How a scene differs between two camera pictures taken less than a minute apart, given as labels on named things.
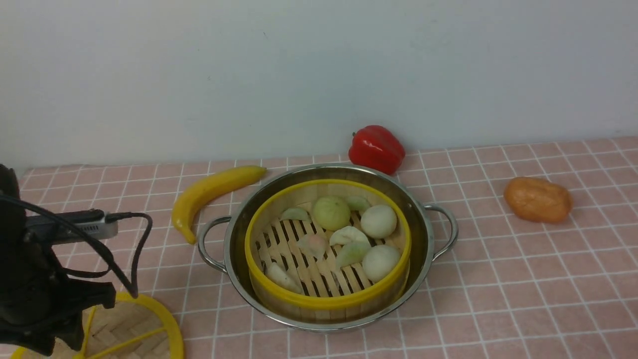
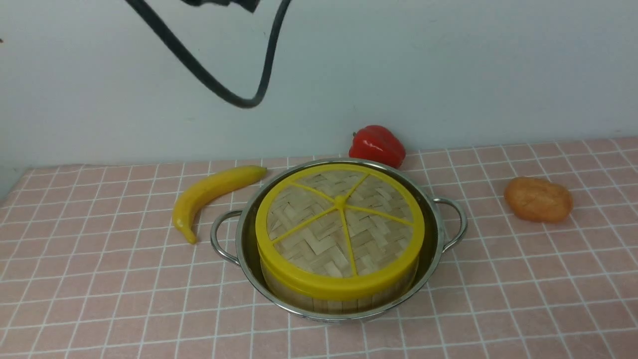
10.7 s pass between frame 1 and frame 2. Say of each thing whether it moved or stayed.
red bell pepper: stayed
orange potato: stayed
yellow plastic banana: stayed
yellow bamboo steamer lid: moved
